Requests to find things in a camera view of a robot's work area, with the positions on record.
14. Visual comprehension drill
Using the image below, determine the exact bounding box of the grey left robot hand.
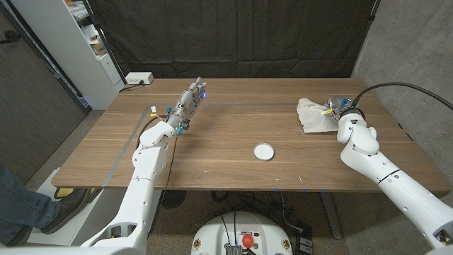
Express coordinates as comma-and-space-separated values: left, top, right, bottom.
165, 76, 207, 136

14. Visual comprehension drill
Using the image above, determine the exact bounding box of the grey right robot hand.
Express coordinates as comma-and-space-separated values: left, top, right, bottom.
323, 94, 355, 120

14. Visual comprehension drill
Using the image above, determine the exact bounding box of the white paper towel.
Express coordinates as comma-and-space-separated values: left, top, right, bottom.
296, 97, 340, 135

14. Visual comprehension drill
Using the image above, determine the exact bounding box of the white round jar lid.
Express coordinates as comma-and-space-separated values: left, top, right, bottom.
253, 142, 276, 162

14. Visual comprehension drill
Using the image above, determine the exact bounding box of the white power strip box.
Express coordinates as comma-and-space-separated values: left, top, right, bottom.
125, 72, 155, 86

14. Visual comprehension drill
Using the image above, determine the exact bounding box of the grey tape line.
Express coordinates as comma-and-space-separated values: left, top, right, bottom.
101, 102, 300, 188

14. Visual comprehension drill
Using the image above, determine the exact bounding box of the black round floor disc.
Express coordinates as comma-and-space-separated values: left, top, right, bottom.
159, 190, 188, 210

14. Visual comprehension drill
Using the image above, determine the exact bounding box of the black stand pole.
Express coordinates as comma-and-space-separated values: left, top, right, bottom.
80, 0, 128, 86

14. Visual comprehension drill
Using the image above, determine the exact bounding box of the cardboard box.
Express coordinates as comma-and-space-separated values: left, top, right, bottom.
89, 40, 108, 57

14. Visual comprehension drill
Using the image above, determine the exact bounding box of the grey metal table leg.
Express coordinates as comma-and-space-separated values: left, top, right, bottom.
319, 191, 344, 240

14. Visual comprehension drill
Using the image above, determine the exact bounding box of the white shelf cabinet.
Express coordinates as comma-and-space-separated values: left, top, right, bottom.
9, 0, 126, 111

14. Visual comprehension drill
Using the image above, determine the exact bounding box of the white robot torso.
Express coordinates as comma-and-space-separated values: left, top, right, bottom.
190, 210, 294, 255

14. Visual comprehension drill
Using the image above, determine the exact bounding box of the black floor power strip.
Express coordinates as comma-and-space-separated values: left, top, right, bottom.
294, 225, 315, 255

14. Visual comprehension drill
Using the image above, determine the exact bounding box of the dark brown shoe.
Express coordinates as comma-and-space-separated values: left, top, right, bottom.
40, 188, 91, 235

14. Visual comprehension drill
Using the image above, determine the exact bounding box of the person's leg in jeans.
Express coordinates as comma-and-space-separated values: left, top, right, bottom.
0, 161, 62, 241

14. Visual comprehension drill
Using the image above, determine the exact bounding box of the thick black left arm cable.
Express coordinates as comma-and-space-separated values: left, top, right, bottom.
136, 115, 169, 149

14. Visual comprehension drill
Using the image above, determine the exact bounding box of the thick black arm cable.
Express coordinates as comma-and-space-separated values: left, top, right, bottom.
350, 81, 453, 112
136, 115, 169, 149

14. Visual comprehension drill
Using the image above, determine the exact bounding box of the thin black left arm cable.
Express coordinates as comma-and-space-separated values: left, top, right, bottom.
147, 133, 180, 234

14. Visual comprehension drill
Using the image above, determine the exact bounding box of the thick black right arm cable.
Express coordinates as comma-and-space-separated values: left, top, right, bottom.
350, 81, 453, 112

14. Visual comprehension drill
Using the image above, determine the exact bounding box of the black door handle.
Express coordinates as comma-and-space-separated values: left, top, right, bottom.
0, 29, 23, 45

